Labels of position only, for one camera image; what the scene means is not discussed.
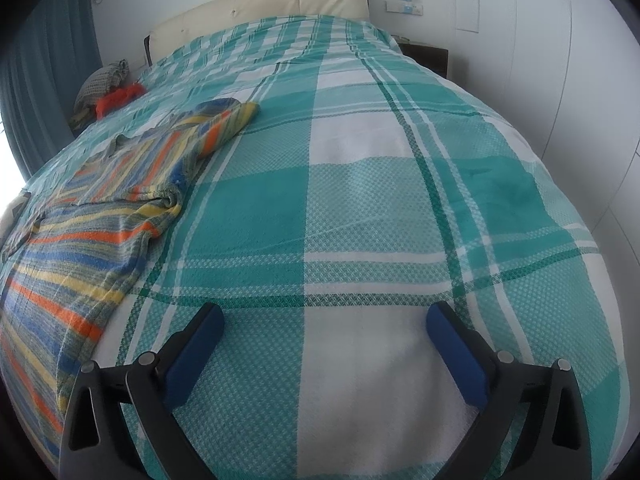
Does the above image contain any teal white plaid bedspread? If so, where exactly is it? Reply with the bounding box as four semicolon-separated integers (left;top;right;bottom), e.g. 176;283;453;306
16;16;629;479

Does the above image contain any striped multicolour knit garment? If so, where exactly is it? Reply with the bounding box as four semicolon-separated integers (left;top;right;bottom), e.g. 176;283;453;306
1;98;259;467

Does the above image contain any white wall switch panel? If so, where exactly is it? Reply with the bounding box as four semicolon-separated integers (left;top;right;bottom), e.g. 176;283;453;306
385;0;423;16

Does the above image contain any orange red cloth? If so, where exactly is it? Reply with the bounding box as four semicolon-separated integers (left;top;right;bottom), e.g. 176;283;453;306
96;82;146;120

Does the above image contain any cream padded headboard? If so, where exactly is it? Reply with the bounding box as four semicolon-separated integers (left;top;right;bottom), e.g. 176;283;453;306
143;0;370;65

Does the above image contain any white wardrobe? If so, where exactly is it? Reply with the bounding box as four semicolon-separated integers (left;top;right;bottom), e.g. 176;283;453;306
451;0;640;271

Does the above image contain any dark wooden nightstand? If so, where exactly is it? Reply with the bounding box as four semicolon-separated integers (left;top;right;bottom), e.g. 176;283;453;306
394;36;449;78

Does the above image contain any blue curtain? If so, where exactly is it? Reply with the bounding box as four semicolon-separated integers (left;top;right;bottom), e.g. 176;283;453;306
1;0;102;179

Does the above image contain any grey striped pillow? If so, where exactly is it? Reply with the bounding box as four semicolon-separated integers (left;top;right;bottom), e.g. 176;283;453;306
68;58;129;133

